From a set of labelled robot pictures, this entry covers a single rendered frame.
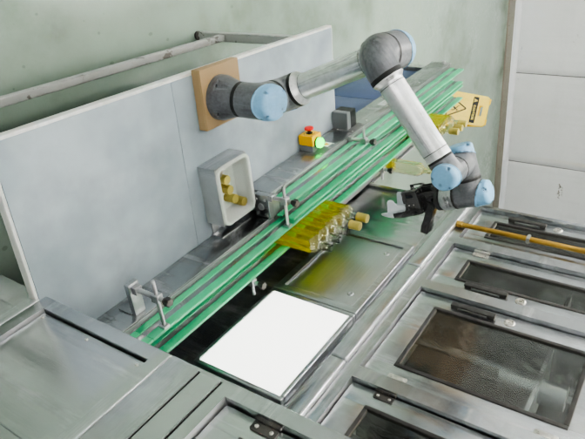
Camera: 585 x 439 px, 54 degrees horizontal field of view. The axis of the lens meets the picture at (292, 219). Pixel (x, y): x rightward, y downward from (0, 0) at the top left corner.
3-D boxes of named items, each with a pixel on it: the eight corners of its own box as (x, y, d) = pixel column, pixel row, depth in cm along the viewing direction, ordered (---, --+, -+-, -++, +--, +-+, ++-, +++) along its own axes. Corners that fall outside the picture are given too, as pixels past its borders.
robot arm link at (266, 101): (231, 84, 184) (266, 87, 177) (256, 77, 194) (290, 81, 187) (233, 121, 188) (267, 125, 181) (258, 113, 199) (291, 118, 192)
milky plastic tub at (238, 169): (208, 223, 209) (226, 228, 204) (197, 166, 198) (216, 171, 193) (238, 202, 221) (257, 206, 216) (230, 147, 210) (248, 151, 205)
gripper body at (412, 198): (408, 184, 188) (442, 178, 180) (416, 208, 191) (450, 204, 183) (398, 193, 183) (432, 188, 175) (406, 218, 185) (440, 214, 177)
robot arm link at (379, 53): (367, 26, 154) (468, 181, 153) (385, 23, 162) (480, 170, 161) (337, 53, 161) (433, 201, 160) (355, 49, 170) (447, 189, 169)
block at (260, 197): (255, 216, 221) (269, 219, 217) (252, 193, 216) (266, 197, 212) (260, 212, 223) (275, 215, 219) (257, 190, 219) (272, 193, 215)
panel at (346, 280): (194, 367, 183) (281, 408, 164) (192, 360, 181) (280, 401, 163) (339, 233, 245) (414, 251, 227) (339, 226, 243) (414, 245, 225)
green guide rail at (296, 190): (274, 199, 217) (292, 203, 213) (274, 196, 216) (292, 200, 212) (450, 69, 338) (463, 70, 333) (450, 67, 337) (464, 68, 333)
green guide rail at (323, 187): (277, 216, 220) (294, 220, 216) (277, 213, 220) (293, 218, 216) (449, 81, 341) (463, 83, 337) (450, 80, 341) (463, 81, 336)
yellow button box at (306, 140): (299, 150, 248) (312, 152, 244) (297, 133, 244) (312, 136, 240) (307, 144, 253) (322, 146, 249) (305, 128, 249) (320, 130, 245)
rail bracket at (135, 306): (120, 314, 178) (171, 337, 166) (106, 269, 170) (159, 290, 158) (131, 306, 182) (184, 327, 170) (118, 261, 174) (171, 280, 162)
